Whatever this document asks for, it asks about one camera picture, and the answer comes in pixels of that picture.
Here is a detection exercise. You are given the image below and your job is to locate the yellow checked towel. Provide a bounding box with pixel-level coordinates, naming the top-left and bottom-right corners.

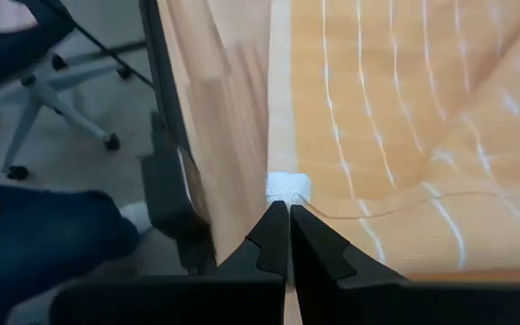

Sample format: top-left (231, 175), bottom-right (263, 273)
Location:
top-left (266, 0), bottom-right (520, 277)

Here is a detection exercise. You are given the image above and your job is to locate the office chair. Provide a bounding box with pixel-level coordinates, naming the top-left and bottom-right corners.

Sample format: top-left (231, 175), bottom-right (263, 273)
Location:
top-left (0, 0), bottom-right (155, 181)

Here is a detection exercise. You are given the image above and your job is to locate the person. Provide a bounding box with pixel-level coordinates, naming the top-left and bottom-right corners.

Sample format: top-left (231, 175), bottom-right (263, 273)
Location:
top-left (0, 151), bottom-right (153, 325)

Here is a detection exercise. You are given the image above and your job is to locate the black table frame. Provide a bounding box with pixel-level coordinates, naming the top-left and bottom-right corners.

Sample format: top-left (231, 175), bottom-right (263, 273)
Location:
top-left (138, 0), bottom-right (218, 276)

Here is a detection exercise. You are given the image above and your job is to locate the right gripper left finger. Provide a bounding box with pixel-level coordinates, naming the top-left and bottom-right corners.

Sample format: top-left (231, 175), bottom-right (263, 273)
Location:
top-left (50, 200), bottom-right (291, 325)

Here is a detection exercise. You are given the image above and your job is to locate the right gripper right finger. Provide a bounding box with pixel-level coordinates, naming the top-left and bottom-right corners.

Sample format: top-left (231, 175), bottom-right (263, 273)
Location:
top-left (290, 203), bottom-right (520, 325)

